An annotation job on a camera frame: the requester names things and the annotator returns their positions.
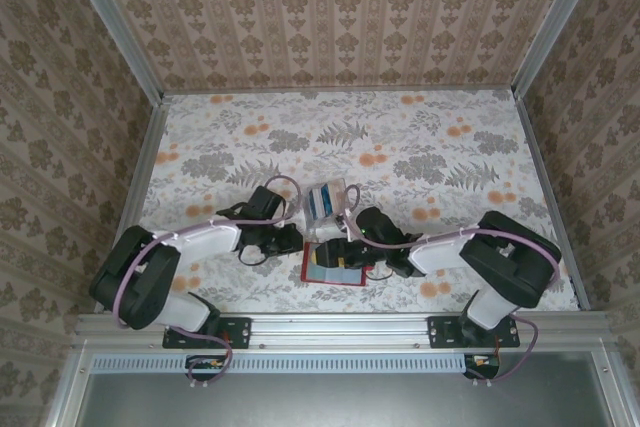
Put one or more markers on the light blue credit card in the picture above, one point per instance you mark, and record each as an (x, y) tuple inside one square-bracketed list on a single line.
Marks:
[(345, 275)]

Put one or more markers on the red card holder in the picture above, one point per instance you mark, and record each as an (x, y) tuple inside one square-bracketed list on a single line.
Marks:
[(330, 285)]

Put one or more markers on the dark blue credit card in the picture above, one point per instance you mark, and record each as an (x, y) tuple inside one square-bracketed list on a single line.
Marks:
[(326, 199)]

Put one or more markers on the clear plastic card box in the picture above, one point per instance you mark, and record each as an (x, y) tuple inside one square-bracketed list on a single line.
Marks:
[(340, 197)]

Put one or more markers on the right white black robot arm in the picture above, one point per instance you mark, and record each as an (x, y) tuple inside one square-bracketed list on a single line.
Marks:
[(440, 254)]

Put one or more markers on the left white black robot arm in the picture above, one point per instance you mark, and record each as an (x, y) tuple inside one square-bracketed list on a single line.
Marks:
[(200, 239)]

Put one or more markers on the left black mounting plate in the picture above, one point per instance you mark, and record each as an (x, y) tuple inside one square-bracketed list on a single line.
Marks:
[(235, 332)]

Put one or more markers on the black mounting plate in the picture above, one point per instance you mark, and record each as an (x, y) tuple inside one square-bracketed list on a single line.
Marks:
[(442, 332), (235, 332)]

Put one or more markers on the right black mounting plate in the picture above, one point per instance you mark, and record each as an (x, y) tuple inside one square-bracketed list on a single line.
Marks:
[(442, 332)]

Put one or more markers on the small black connector board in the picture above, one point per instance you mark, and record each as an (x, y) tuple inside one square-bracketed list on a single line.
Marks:
[(202, 363), (482, 362)]

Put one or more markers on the grey metal panel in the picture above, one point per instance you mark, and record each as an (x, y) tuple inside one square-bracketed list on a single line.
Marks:
[(340, 402)]

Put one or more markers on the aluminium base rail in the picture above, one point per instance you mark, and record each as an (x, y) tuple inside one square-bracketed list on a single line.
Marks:
[(340, 329)]

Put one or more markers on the aluminium table side rail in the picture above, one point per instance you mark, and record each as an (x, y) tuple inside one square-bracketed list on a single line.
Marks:
[(544, 167), (144, 167)]

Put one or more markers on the aluminium table end rail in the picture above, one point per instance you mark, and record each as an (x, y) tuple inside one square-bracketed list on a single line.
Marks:
[(340, 91)]

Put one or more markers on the aluminium frame post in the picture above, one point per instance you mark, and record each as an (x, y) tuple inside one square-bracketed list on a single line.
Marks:
[(555, 22), (119, 22)]

